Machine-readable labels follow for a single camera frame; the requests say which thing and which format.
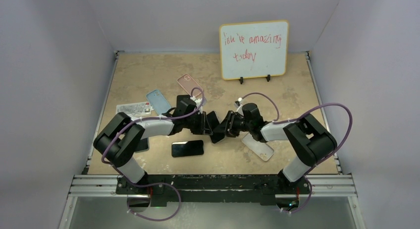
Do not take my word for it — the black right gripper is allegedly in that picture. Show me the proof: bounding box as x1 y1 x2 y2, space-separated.
213 111 253 138

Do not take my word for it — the whiteboard with red writing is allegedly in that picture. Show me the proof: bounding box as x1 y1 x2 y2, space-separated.
219 20 289 81

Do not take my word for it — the black phone lying centre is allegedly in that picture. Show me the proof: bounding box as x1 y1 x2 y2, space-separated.
171 140 204 158

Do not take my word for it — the white printed card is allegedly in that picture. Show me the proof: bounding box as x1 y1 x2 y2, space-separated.
116 102 154 118

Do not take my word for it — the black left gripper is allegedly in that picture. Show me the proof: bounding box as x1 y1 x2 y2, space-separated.
183 112 212 135

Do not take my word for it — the black smartphone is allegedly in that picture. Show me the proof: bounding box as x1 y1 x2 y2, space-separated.
207 111 225 144

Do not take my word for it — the pink phone case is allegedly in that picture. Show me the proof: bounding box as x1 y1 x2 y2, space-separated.
177 74 203 98

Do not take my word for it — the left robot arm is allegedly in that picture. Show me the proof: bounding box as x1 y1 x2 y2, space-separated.
93 95 212 194

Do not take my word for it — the aluminium frame rail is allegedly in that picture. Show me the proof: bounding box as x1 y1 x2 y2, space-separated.
59 174 365 229

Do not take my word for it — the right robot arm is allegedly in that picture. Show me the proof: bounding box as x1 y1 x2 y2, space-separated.
213 103 338 193

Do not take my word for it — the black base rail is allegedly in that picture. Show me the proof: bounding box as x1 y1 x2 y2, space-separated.
116 174 311 209

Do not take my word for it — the green-edged phone at left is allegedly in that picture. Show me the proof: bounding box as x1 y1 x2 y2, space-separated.
134 138 149 153

